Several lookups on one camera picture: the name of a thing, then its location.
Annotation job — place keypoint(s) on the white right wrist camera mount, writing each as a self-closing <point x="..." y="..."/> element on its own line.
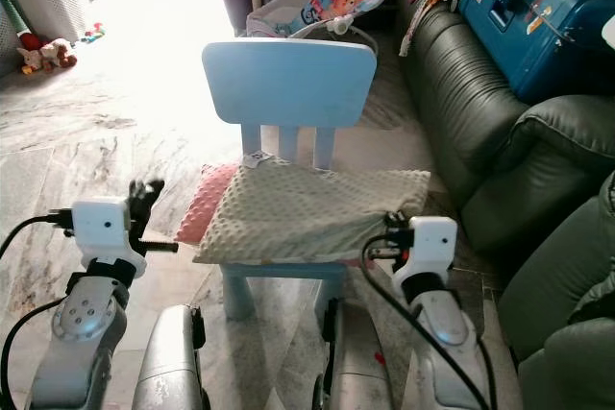
<point x="432" y="245"/>

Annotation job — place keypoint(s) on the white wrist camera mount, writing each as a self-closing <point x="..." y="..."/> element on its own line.
<point x="432" y="245"/>
<point x="106" y="226"/>

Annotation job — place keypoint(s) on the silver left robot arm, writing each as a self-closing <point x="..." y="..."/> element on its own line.
<point x="86" y="319"/>

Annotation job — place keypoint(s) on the silver left robot leg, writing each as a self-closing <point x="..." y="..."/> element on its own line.
<point x="168" y="362"/>

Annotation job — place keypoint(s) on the silver robot leg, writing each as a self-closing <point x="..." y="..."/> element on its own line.
<point x="168" y="362"/>
<point x="351" y="362"/>

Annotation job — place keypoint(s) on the light blue plastic chair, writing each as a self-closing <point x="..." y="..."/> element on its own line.
<point x="288" y="84"/>

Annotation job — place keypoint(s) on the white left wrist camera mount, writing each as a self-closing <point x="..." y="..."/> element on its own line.
<point x="106" y="226"/>

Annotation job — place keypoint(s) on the silver right robot leg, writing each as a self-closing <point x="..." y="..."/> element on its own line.
<point x="351" y="362"/>

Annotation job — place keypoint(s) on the colourful baby bouncer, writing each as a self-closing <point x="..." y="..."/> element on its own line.
<point x="322" y="7"/>

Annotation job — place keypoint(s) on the blue plastic toy box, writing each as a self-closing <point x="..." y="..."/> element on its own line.
<point x="538" y="31"/>

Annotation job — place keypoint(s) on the red and beige stuffed toy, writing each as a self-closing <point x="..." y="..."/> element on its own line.
<point x="46" y="55"/>

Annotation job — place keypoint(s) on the pink dotted cushion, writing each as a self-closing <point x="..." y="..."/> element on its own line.
<point x="204" y="204"/>

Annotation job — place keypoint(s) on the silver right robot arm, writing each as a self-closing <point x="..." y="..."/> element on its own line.
<point x="442" y="324"/>

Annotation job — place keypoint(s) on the beige dotted pillow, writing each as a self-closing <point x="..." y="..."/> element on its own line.
<point x="307" y="213"/>

